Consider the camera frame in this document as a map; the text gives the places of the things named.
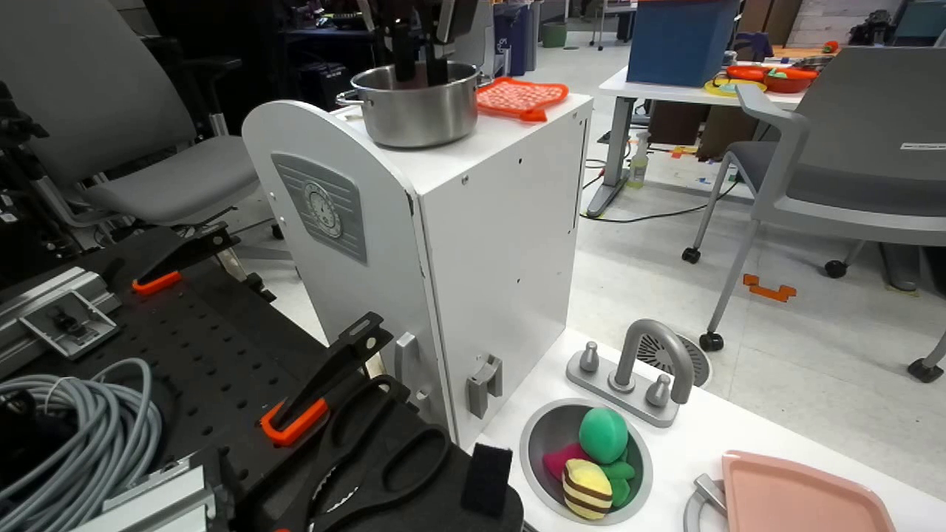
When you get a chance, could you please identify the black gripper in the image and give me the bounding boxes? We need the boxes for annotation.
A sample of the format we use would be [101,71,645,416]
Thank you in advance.
[367,0,482,88]

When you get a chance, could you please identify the green plush toy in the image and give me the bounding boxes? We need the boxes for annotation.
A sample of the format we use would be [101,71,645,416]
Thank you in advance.
[577,405,632,468]

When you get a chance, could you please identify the yellow and black sponge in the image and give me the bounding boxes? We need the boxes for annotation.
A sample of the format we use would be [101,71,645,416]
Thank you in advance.
[559,456,614,522]

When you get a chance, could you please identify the silver metal pot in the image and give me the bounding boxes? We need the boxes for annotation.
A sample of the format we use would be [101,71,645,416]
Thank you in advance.
[333,60,487,154]

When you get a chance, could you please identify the orange mesh pot holder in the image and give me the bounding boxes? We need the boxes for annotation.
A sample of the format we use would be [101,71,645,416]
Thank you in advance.
[472,73,573,128]

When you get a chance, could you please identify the white toy kitchen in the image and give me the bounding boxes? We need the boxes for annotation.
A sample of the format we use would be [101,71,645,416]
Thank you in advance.
[240,86,946,532]

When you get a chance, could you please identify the grey toy faucet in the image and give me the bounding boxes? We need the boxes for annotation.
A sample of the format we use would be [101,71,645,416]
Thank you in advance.
[562,315,713,429]

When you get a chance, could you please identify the grey toy sink bowl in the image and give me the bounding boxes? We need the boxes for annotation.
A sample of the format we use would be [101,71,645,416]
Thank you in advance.
[518,397,657,527]

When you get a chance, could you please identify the small green toy vegetable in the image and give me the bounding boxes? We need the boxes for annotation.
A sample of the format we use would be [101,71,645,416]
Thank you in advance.
[604,456,641,512]

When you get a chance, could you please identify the white desk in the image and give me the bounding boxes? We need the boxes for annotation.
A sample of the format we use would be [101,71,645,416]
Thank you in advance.
[578,64,808,222]

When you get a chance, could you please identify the grey padded chair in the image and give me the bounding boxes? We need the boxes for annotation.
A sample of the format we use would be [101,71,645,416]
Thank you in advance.
[0,0,269,233]

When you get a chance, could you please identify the black orange bar clamp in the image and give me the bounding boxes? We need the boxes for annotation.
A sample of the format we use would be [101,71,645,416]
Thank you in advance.
[131,219,240,302]
[256,311,392,448]

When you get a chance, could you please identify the orange basket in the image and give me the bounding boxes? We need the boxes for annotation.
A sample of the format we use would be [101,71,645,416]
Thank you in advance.
[723,60,822,97]

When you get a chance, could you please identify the black pegboard table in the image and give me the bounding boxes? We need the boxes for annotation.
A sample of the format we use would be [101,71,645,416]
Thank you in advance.
[0,225,525,532]

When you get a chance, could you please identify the black scissors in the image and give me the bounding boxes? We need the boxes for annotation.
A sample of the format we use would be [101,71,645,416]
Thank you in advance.
[299,371,456,532]

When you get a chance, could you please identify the small black box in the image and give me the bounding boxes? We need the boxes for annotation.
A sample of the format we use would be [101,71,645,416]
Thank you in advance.
[457,441,513,519]

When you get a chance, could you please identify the metal plate with black part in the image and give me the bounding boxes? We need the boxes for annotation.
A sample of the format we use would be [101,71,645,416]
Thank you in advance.
[18,290,120,363]

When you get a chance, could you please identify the grey office chair with casters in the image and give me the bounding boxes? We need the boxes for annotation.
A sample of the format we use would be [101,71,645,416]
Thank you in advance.
[679,40,946,385]

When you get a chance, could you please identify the pink plastic tray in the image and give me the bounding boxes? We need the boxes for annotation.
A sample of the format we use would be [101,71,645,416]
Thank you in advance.
[719,448,899,532]

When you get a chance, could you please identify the aluminium rail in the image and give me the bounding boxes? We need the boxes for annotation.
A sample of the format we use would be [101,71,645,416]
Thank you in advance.
[0,262,107,348]

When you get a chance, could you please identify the grey cable bundle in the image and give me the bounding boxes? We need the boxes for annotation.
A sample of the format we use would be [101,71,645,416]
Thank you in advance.
[0,355,166,532]

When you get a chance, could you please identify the metal bracket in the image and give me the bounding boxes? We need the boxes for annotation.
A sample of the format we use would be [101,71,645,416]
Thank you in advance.
[97,453,234,532]

